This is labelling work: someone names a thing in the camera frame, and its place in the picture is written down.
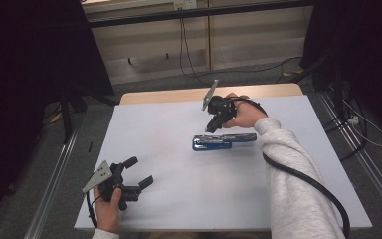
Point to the person's right hand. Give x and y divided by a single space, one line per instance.
247 114

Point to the small black stick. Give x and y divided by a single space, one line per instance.
90 147

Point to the black horizontal bar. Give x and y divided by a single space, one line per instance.
192 13

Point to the white plug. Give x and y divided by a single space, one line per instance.
352 119

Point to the blue stapler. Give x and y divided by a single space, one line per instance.
212 143

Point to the person's left hand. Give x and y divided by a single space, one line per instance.
107 214

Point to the white table cover sheet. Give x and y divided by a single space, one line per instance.
179 186

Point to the black stand legs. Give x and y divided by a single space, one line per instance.
68 113

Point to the black curtain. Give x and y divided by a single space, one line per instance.
30 66
361 49

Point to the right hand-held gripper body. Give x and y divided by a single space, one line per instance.
223 108

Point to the aluminium floor rail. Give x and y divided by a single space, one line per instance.
364 159
51 186

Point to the white wall socket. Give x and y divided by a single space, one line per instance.
185 4

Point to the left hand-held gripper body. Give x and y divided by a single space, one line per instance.
101 175

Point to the yellow floor tape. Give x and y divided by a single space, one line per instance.
56 117
293 72

